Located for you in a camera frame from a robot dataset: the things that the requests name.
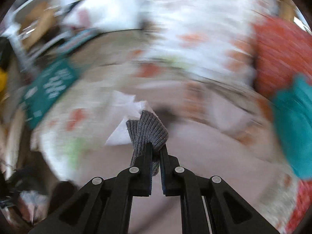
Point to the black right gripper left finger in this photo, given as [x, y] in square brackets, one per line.
[103, 206]

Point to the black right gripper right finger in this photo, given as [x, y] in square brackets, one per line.
[208, 205]

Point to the heart patterned quilt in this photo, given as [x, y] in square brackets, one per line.
[213, 128]

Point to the teal plush cushion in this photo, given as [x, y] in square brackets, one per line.
[291, 109]

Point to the teal cardboard box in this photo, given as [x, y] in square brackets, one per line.
[46, 89]

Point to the orange floral bedsheet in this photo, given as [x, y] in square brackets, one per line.
[283, 50]

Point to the white floral pillow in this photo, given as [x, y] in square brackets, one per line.
[210, 39]

